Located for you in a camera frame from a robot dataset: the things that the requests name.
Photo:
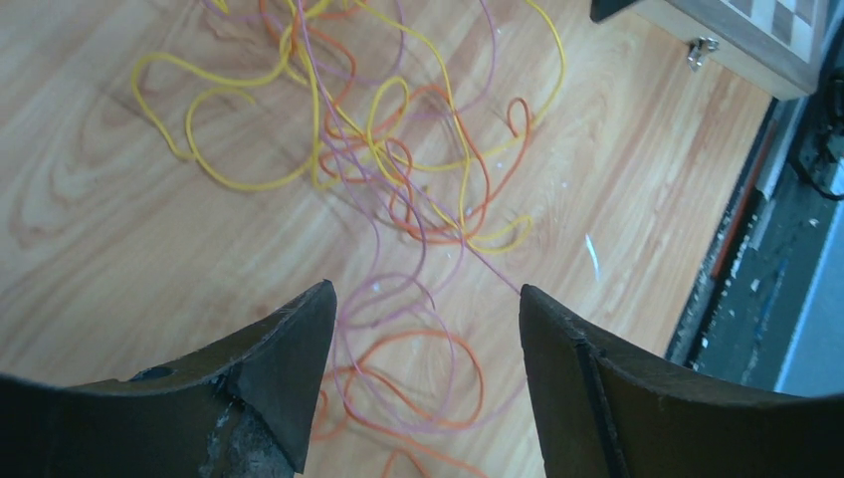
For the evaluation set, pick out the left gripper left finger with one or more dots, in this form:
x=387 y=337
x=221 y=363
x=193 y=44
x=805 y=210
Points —
x=242 y=406

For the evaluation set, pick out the wooden chessboard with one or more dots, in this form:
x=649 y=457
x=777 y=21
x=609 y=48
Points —
x=775 y=45

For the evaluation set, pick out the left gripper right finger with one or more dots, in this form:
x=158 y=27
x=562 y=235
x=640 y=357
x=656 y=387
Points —
x=604 y=407

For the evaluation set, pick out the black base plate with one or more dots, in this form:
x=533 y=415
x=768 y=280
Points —
x=768 y=310

